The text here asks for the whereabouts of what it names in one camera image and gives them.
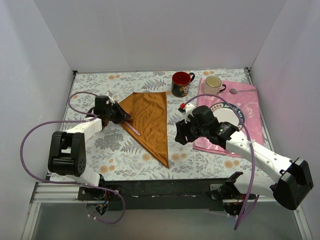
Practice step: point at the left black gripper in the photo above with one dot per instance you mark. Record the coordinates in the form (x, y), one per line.
(119, 113)

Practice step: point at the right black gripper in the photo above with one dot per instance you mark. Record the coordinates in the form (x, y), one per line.
(183, 132)

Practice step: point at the pink handled fork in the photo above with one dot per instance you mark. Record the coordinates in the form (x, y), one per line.
(129, 126)

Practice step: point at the orange brown cloth napkin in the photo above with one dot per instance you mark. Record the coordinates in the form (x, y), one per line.
(148, 112)

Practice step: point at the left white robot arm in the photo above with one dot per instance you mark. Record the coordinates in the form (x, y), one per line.
(67, 154)

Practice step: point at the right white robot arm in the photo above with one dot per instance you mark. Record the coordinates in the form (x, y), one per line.
(288, 182)

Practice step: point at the floral tablecloth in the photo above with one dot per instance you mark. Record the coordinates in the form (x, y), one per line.
(118, 156)

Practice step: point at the white plate blue rim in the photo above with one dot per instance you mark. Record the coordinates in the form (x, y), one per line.
(224, 113)

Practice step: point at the black red floral mug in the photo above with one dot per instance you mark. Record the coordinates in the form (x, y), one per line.
(181, 83)

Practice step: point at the cream enamel cup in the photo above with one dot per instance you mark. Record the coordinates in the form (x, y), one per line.
(213, 85)

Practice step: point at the silver spoon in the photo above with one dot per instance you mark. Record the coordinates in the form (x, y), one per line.
(235, 91)

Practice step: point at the pink floral placemat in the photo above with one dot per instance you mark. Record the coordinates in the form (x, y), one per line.
(247, 106)

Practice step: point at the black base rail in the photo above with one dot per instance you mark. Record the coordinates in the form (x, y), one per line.
(165, 194)

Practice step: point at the aluminium frame rail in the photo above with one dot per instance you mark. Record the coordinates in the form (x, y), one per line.
(47, 193)

